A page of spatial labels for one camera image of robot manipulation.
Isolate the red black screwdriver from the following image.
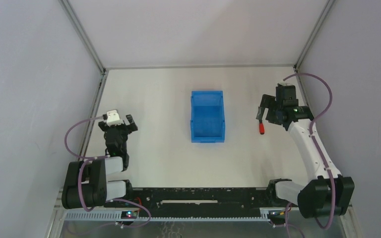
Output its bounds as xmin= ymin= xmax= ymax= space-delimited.
xmin=258 ymin=120 xmax=265 ymax=135

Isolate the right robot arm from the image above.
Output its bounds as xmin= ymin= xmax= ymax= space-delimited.
xmin=256 ymin=83 xmax=355 ymax=218

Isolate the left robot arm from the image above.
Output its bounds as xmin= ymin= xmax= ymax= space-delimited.
xmin=61 ymin=110 xmax=138 ymax=212

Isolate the blue plastic bin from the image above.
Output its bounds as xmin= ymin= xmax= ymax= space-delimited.
xmin=190 ymin=90 xmax=226 ymax=143

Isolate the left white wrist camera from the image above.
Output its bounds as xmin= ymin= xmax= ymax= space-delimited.
xmin=103 ymin=109 xmax=124 ymax=126

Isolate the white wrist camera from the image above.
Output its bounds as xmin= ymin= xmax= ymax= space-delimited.
xmin=278 ymin=81 xmax=294 ymax=87
xmin=103 ymin=109 xmax=124 ymax=126

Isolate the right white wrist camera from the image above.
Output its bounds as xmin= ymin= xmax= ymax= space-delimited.
xmin=278 ymin=81 xmax=294 ymax=87

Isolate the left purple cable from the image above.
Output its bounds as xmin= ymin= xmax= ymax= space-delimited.
xmin=64 ymin=116 xmax=152 ymax=229

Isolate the right aluminium frame rail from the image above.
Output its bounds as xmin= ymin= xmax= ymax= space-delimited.
xmin=294 ymin=0 xmax=341 ymax=116

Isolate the aluminium frame rail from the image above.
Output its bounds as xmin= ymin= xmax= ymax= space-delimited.
xmin=294 ymin=0 xmax=341 ymax=116
xmin=59 ymin=0 xmax=107 ymax=161
xmin=105 ymin=63 xmax=294 ymax=71

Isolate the back aluminium frame rail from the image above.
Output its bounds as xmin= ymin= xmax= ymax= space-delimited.
xmin=105 ymin=63 xmax=294 ymax=71

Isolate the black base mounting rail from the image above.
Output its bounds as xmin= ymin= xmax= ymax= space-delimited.
xmin=105 ymin=187 xmax=300 ymax=219

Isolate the grey slotted cable duct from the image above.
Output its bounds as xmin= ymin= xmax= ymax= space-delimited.
xmin=64 ymin=210 xmax=270 ymax=222

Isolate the left aluminium frame rail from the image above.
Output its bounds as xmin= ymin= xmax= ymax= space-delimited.
xmin=59 ymin=0 xmax=107 ymax=161

